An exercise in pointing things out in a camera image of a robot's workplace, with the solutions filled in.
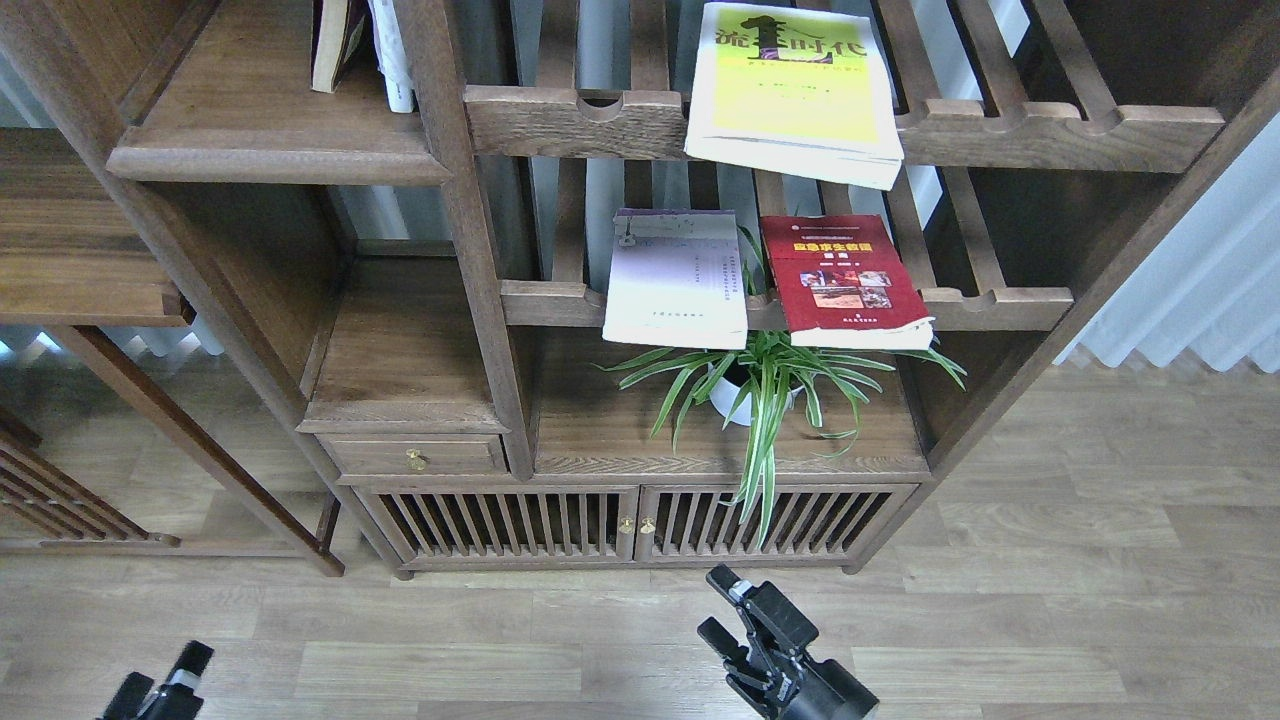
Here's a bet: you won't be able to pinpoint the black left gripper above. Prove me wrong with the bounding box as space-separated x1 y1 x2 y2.
100 641 214 720

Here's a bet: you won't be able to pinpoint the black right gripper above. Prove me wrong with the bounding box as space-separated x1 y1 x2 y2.
698 564 879 719

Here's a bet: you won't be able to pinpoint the red cover book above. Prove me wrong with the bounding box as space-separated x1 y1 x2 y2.
760 214 934 351

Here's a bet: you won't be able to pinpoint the wooden side shelf unit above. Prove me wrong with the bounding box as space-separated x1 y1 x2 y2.
1 127 346 577

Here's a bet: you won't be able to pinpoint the right slatted cabinet door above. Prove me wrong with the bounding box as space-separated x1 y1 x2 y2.
634 484 919 562

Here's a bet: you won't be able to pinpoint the slatted cabinet door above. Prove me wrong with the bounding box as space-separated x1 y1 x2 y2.
634 484 919 562
356 486 640 571

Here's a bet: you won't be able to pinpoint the white plant pot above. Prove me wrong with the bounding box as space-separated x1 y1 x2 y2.
709 361 804 427

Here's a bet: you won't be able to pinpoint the green spider plant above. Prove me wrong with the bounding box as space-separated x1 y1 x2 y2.
598 225 969 550

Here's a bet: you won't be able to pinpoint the small wooden drawer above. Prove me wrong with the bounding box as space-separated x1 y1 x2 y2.
317 433 507 475

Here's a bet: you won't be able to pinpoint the left slatted cabinet door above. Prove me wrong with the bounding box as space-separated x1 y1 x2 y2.
356 486 640 571

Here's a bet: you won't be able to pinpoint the pale purple white book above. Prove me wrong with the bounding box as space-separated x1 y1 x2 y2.
602 208 748 350

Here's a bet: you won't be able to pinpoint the dark wooden bookshelf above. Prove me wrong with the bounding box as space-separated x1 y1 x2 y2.
3 1 1277 577

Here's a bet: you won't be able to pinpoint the yellow cover book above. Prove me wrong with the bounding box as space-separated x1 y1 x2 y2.
684 3 904 191

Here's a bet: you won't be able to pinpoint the white curtain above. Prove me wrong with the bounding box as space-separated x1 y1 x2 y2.
1055 118 1279 373

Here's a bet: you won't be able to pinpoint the upright white book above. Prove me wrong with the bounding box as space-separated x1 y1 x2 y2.
367 0 416 114

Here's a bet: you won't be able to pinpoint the upright tan book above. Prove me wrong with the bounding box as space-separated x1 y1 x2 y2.
310 1 369 94

